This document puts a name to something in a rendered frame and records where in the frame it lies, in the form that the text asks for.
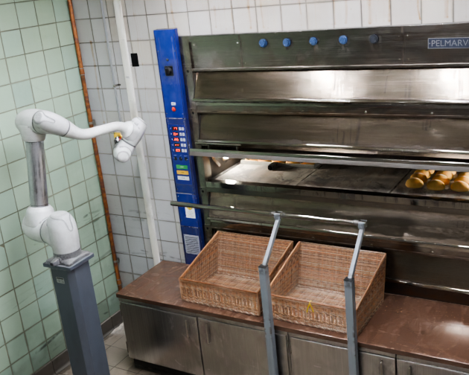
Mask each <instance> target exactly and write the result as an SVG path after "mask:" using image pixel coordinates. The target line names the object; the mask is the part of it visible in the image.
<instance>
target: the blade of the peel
mask: <svg viewBox="0 0 469 375"><path fill-rule="evenodd" d="M240 163H241V164H252V165H263V166H268V165H269V164H271V163H272V162H268V161H246V160H245V159H242V160H240ZM319 165H320V164H319V163H316V164H292V163H281V162H278V166H279V167H297V168H308V169H315V168H316V167H318V166H319Z"/></svg>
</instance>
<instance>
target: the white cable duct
mask: <svg viewBox="0 0 469 375"><path fill-rule="evenodd" d="M113 4H114V9H115V18H116V24H117V29H118V38H119V42H120V48H121V57H122V62H123V67H124V76H125V81H126V86H127V95H128V101H129V105H130V114H131V119H133V118H137V117H138V111H137V106H136V101H135V92H134V87H133V77H132V72H131V67H130V58H129V52H128V47H127V38H126V33H125V28H124V18H123V13H122V8H121V0H113ZM135 148H136V152H137V158H138V167H139V172H140V177H141V186H142V191H143V196H144V205H145V210H146V215H147V224H148V229H149V235H150V243H151V249H152V253H153V262H154V266H155V265H157V264H158V263H160V258H159V249H158V243H157V238H156V229H155V224H154V218H153V209H152V204H151V199H150V190H149V185H148V180H147V170H146V165H145V160H144V151H143V145H142V140H140V141H139V143H138V144H137V145H136V147H135Z"/></svg>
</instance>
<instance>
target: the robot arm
mask: <svg viewBox="0 0 469 375"><path fill-rule="evenodd" d="M15 125H16V128H17V129H18V130H19V132H20V134H21V137H22V140H23V141H25V149H26V158H27V167H28V184H29V194H30V203H31V205H30V206H29V207H28V209H27V210H26V215H25V217H24V219H23V220H22V230H23V232H24V233H25V235H26V236H27V237H29V238H30V239H32V240H35V241H37V242H40V243H47V244H48V245H49V246H50V247H52V251H53V257H51V258H49V259H47V260H46V263H50V265H51V266H56V265H64V266H72V265H73V264H74V263H76V262H77V261H79V260H81V259H82V258H84V257H85V256H87V255H90V251H82V250H81V247H80V238H79V234H78V230H77V225H76V222H75V220H74V218H73V216H72V215H71V214H70V213H68V212H67V211H55V212H54V209H53V207H52V206H51V205H49V204H48V188H47V178H46V168H45V149H44V140H45V138H46V135H47V134H49V135H58V136H61V137H66V138H73V139H77V140H87V139H91V138H96V137H98V136H101V135H105V134H107V133H110V132H114V131H119V132H121V136H122V138H121V140H119V136H118V137H115V140H114V142H115V145H114V147H113V155H114V157H115V159H116V160H117V161H119V162H121V163H125V162H128V161H129V160H130V158H131V156H132V154H133V151H134V149H135V147H136V145H137V144H138V143H139V141H140V140H141V139H142V137H143V135H144V133H145V130H146V127H147V125H146V122H145V121H143V120H142V119H140V117H137V118H133V119H132V120H131V121H126V122H125V123H124V122H112V123H108V124H104V125H100V126H95V127H92V128H88V129H80V128H78V127H77V126H75V125H74V124H73V123H71V122H70V121H68V120H67V119H65V118H64V117H62V116H60V115H58V114H55V113H53V112H49V111H46V110H41V109H26V110H23V111H21V112H20V113H19V114H18V115H17V116H16V118H15Z"/></svg>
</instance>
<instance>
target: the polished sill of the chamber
mask: <svg viewBox="0 0 469 375"><path fill-rule="evenodd" d="M206 187H207V188H222V189H231V190H247V191H256V192H265V193H281V194H290V195H299V196H315V197H324V198H333V199H349V200H358V201H367V202H383V203H392V204H401V205H417V206H426V207H434V208H451V209H459V210H469V199H455V198H446V197H436V196H418V195H409V194H399V193H381V192H371V191H361V190H343V189H333V188H324V187H306V186H296V185H278V184H269V183H259V182H241V181H232V180H222V179H209V180H208V181H207V182H206Z"/></svg>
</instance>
